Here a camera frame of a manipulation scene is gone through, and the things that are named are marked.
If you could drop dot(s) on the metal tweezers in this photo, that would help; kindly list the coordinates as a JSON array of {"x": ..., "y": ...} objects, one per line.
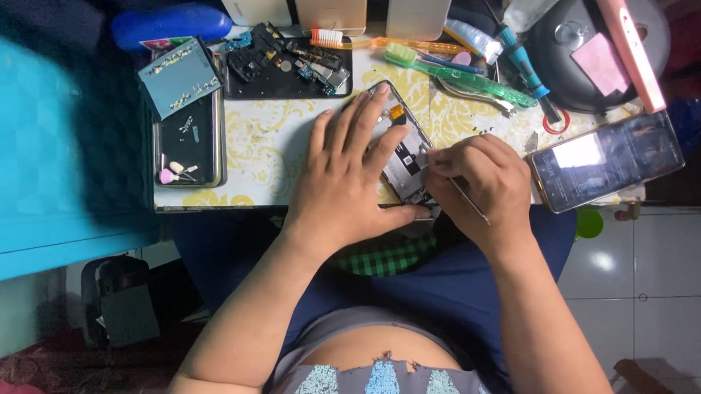
[{"x": 476, "y": 96}]

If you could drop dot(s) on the silver phone back cover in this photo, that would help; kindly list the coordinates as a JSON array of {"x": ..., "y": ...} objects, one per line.
[{"x": 418, "y": 14}]

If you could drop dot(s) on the heap of phone parts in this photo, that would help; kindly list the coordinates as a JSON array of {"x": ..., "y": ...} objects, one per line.
[{"x": 285, "y": 58}]

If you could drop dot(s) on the person's grey printed shirt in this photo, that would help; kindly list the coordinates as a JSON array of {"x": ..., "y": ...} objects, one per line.
[{"x": 379, "y": 384}]

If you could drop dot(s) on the black phone frame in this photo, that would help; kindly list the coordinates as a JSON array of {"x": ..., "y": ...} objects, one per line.
[{"x": 410, "y": 158}]

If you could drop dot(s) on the teal cabinet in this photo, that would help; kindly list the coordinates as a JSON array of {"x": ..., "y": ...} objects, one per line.
[{"x": 37, "y": 168}]

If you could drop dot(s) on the yellow floral table cover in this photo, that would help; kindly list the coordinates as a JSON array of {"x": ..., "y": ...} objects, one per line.
[{"x": 265, "y": 147}]

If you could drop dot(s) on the clear suction cup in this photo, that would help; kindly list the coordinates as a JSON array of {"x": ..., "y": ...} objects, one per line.
[{"x": 569, "y": 34}]

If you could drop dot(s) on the orange toothbrush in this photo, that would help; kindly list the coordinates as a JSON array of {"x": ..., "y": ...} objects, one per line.
[{"x": 391, "y": 44}]

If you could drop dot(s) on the person's blue shorts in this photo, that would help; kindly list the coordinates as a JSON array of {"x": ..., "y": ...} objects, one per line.
[{"x": 434, "y": 299}]

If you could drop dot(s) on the black tray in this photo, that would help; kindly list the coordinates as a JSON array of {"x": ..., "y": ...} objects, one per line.
[{"x": 272, "y": 88}]

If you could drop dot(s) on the grey card with screws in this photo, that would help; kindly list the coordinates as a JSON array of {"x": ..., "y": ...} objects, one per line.
[{"x": 180, "y": 77}]

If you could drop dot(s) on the pink phone case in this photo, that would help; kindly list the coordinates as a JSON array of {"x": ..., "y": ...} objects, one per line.
[{"x": 632, "y": 49}]

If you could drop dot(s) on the pink paper note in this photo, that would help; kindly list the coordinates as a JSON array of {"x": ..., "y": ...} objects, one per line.
[{"x": 601, "y": 65}]

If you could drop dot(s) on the thin metal pry tool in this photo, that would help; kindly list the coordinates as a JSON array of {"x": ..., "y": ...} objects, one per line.
[{"x": 470, "y": 201}]

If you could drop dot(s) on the person's right hand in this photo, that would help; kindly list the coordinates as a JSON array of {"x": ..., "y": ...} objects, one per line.
[{"x": 491, "y": 184}]

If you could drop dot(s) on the blue pen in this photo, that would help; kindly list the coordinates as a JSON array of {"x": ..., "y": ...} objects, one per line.
[{"x": 448, "y": 63}]

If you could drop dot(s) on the white grinding bit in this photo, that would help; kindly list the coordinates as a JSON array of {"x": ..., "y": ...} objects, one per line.
[{"x": 177, "y": 167}]

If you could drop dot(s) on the pink plastic pick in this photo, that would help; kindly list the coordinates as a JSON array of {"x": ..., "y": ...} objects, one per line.
[{"x": 462, "y": 59}]

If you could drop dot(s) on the black phone with lit screen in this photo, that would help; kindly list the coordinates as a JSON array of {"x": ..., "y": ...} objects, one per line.
[{"x": 608, "y": 162}]

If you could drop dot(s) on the black box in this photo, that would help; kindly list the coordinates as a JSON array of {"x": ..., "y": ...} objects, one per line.
[{"x": 122, "y": 305}]

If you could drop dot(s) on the person's left hand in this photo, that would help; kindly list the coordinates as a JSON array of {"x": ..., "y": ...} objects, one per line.
[{"x": 339, "y": 185}]

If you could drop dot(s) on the red cloth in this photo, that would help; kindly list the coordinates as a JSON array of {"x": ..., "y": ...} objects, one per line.
[{"x": 59, "y": 367}]

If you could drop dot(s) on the blue oval case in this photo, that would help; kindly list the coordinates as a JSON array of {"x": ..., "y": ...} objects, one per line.
[{"x": 170, "y": 24}]

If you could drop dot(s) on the green plaid cloth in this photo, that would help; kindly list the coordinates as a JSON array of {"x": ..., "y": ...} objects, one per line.
[{"x": 389, "y": 256}]

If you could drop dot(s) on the pink grinding bit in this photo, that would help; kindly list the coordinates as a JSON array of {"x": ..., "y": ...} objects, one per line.
[{"x": 166, "y": 176}]

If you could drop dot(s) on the white glue tube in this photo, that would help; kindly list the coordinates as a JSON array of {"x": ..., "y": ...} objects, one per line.
[{"x": 475, "y": 41}]

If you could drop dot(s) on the grey triangular pick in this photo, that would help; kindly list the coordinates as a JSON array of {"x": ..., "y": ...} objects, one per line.
[{"x": 531, "y": 143}]

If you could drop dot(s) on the white phone back cover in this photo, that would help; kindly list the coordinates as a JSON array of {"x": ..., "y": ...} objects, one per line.
[{"x": 252, "y": 4}]

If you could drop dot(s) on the green toothbrush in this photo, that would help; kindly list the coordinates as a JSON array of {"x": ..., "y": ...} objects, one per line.
[{"x": 465, "y": 78}]

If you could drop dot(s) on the gold phone back cover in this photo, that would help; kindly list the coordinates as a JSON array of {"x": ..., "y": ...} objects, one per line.
[{"x": 329, "y": 8}]

